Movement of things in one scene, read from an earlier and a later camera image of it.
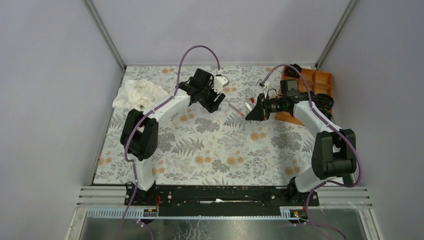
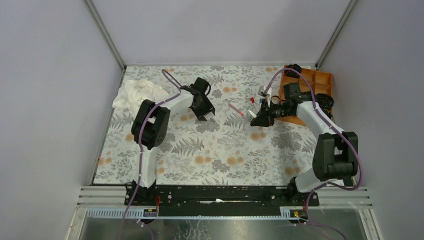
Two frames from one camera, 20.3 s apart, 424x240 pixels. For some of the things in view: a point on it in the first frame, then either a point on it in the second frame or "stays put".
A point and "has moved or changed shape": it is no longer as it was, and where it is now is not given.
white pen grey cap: (248, 106) has moved or changed shape
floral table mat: (197, 146) stays put
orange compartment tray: (320, 83) stays put
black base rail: (185, 196) stays put
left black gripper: (211, 106) to (207, 108)
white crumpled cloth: (138, 94) stays put
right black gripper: (257, 114) to (263, 119)
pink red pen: (236, 110) stays put
